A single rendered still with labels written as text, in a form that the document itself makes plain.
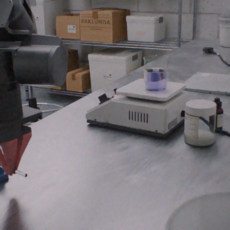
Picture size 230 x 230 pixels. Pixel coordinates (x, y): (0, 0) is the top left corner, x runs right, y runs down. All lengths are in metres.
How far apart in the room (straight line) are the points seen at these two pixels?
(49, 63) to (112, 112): 0.35
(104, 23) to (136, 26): 0.24
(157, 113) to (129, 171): 0.17
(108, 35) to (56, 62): 2.63
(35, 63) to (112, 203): 0.23
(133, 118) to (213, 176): 0.24
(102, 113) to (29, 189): 0.29
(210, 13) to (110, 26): 0.78
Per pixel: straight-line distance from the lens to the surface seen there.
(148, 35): 3.17
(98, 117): 0.91
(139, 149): 0.80
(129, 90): 0.88
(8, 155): 0.65
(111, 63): 3.24
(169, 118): 0.85
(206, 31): 3.35
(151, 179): 0.69
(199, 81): 1.26
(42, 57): 0.57
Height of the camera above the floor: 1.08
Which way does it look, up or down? 19 degrees down
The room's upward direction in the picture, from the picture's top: 1 degrees counter-clockwise
